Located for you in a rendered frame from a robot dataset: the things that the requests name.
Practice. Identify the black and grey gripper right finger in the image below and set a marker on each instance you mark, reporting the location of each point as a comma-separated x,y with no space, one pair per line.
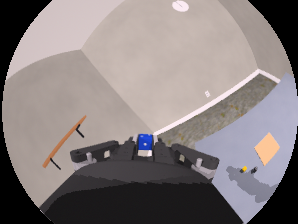
195,160

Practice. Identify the blue die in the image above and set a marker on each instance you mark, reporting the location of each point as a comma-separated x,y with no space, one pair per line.
145,142

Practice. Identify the tan flat mat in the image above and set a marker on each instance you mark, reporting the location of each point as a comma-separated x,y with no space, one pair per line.
267,148

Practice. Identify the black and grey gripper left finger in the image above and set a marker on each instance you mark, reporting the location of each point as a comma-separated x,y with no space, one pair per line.
95,153

